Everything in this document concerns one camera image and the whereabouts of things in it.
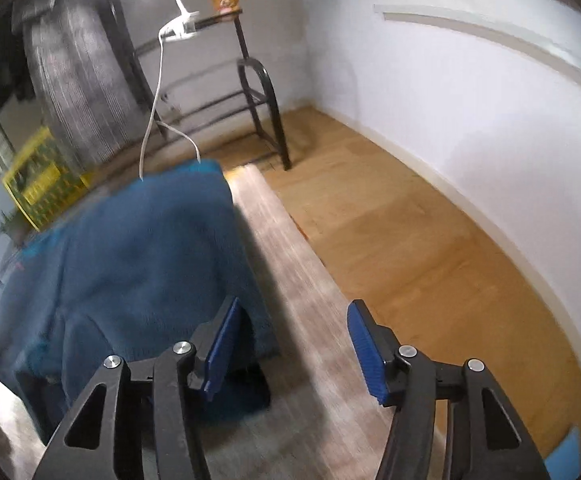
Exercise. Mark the yellow plastic crate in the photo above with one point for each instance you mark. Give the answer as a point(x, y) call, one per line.
point(45, 185)

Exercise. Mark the blue plaid fleece garment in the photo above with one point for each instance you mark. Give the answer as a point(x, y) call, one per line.
point(135, 260)

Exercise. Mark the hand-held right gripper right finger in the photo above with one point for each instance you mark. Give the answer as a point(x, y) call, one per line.
point(365, 355)

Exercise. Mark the grey knit hanging garment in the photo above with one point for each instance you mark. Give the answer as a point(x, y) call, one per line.
point(80, 75)

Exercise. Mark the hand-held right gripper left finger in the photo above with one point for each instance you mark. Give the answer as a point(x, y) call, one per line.
point(223, 350)

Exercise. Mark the brown teddy bear toy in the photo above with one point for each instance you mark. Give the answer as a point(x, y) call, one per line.
point(228, 2)

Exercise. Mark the black metal clothes rack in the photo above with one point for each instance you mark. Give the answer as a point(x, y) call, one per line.
point(276, 120)

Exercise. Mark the white wall rail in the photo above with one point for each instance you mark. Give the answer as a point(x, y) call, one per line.
point(495, 35)

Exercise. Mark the white clip lamp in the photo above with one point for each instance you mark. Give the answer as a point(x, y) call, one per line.
point(183, 25)

